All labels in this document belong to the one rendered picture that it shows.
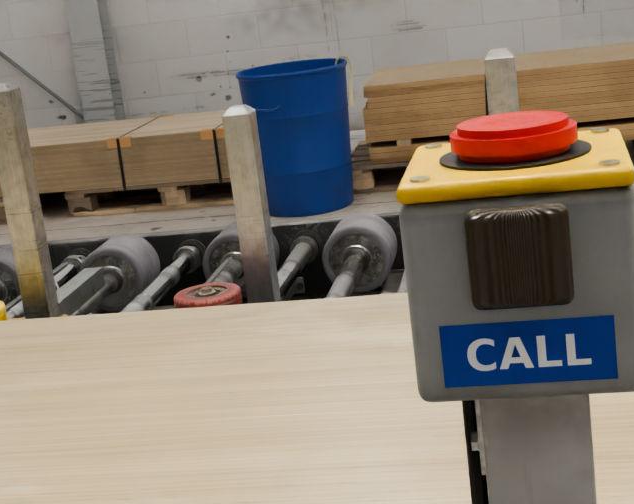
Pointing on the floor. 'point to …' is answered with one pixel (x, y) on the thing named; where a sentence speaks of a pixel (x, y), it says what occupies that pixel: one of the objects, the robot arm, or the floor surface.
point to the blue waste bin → (303, 133)
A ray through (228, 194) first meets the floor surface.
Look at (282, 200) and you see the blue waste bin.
